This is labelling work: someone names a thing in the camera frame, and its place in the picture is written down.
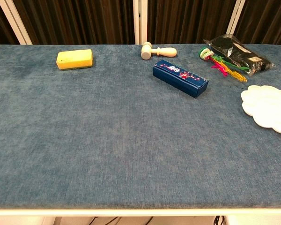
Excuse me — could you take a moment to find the blue cardboard box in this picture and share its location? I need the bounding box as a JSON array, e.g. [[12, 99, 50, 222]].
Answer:
[[152, 60, 210, 98]]

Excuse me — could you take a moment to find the small wooden mallet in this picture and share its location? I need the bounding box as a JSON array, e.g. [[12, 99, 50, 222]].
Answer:
[[140, 41, 177, 60]]

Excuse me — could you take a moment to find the yellow sponge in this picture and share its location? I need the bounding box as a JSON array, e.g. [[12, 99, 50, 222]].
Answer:
[[56, 49, 94, 70]]

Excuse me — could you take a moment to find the colourful feather shuttlecock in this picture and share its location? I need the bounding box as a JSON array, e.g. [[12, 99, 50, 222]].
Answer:
[[200, 47, 248, 83]]

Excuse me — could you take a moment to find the dark pleated curtain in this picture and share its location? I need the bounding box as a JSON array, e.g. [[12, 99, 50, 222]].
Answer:
[[0, 0, 281, 45]]

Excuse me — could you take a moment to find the black item in plastic bag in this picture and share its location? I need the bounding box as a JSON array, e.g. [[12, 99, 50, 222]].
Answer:
[[203, 34, 275, 77]]

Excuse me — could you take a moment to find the white flower-shaped palette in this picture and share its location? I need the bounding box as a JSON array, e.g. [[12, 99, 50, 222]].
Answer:
[[240, 85, 281, 135]]

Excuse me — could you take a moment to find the white frame post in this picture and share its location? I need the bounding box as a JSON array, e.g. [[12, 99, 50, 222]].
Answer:
[[0, 0, 33, 45], [226, 0, 246, 36], [133, 0, 148, 45]]

